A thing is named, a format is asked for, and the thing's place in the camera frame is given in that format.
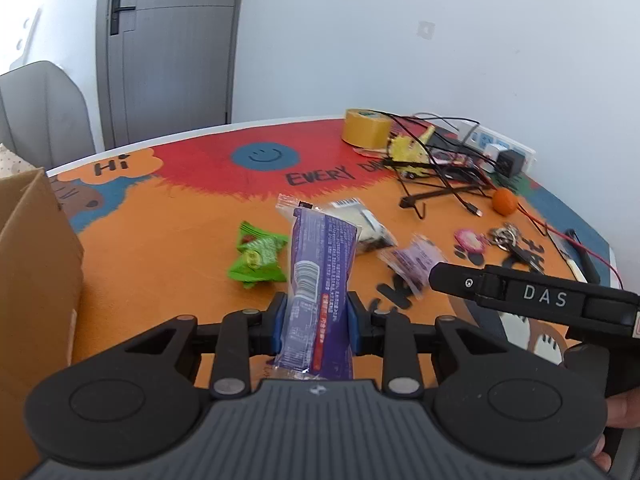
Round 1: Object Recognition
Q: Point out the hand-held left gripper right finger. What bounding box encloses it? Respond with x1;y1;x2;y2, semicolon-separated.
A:
346;291;507;395

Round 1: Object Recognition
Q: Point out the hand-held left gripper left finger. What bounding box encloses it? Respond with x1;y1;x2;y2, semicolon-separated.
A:
107;291;290;397

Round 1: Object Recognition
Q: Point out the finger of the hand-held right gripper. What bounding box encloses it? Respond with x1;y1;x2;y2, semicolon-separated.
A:
429;261;640;328

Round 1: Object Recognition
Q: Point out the large purple snack packet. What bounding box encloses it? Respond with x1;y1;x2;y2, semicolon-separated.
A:
272;206;363;382

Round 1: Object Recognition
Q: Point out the small purple snack packet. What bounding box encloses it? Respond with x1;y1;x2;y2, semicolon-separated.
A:
378;232;446;302

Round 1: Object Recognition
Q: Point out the brown cardboard box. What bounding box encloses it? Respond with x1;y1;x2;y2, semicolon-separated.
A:
0;167;85;480

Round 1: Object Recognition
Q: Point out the person's right hand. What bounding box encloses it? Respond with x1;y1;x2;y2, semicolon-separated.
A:
591;387;640;476

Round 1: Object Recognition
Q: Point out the bunch of keys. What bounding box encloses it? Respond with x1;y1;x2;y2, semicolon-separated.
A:
487;223;546;274

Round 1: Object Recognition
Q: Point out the small green candy packet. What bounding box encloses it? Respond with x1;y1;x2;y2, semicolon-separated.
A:
227;220;292;291

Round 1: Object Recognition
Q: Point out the white slim tool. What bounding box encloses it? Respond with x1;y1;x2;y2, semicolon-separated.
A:
547;232;587;281

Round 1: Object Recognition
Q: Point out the small orange fruit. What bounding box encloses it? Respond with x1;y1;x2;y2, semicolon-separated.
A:
491;189;519;215

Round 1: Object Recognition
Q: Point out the black slim tool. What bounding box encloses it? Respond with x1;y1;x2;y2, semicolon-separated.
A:
565;229;601;285

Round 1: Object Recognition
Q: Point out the clear white cake packet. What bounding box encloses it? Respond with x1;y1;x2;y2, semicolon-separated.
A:
276;194;399;256

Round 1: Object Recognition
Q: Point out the black metal stand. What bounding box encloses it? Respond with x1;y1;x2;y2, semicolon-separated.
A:
398;160;494;222

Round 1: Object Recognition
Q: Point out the black charger adapter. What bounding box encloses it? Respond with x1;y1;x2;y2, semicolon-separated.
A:
496;149;529;177

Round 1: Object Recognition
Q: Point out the orange printed tablecloth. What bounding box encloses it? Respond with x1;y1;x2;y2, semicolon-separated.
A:
46;115;618;392

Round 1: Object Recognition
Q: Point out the white power strip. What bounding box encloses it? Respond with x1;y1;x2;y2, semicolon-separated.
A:
457;120;537;177

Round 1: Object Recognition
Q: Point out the yellow toy figure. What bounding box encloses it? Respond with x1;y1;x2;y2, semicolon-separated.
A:
385;125;436;179

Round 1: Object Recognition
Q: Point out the yellow tape roll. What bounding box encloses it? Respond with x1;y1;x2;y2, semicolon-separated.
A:
341;108;392;150

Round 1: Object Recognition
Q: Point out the grey door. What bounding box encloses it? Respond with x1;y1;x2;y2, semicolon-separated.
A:
96;0;248;152

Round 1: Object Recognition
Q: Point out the dotted beige cushion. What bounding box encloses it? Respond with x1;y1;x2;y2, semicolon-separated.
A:
0;144;37;177

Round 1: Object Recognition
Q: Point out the grey chair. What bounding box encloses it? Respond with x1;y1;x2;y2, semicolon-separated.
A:
0;60;97;168

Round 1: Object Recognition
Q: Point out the pink keychain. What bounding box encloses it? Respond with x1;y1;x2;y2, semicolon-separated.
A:
454;228;487;252

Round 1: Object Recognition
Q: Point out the thin red cable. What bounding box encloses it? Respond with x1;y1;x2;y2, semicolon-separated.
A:
515;200;626;291

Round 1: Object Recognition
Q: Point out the black cable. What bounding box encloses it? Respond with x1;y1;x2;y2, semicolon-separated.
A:
367;110;502;218

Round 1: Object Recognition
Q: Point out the black door handle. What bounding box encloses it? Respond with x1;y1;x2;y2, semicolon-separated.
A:
109;0;137;36

